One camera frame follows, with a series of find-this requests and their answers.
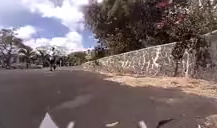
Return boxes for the grey asphalt road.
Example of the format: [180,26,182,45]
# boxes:
[0,65,217,128]

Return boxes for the large dark green tree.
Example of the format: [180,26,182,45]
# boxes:
[83,0,184,61]

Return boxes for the person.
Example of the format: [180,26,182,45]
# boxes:
[48,46,58,72]

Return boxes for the robot's own part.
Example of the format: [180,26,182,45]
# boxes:
[66,120,76,128]
[138,120,148,128]

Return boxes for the dry dirt verge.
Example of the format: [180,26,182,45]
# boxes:
[83,68,217,128]

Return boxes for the row of trees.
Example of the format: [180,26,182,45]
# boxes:
[0,28,94,70]

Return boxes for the red flowering bush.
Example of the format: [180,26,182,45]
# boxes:
[155,0,217,78]

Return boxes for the grey stone wall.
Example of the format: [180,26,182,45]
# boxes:
[83,29,217,81]

